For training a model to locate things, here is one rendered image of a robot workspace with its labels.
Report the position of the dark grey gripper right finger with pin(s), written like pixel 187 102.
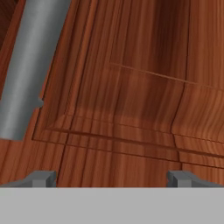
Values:
pixel 182 179

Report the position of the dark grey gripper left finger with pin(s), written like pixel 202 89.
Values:
pixel 40 178

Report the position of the brown wooden cabinet door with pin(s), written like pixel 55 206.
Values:
pixel 134 87

